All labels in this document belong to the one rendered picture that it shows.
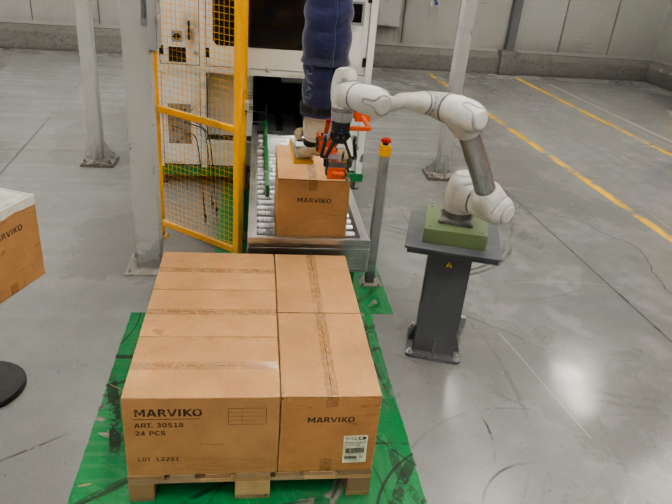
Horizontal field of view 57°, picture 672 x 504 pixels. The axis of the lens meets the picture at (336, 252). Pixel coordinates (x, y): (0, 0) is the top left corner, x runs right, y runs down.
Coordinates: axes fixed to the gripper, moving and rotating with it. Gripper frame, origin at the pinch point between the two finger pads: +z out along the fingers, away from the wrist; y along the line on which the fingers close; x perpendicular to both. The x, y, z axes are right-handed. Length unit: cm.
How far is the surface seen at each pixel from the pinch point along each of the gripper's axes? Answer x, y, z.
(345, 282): -31, -14, 73
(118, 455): 32, 92, 127
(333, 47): -48, 0, -41
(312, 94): -51, 7, -19
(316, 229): -73, -2, 62
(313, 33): -51, 9, -47
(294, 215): -73, 11, 54
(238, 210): -144, 43, 83
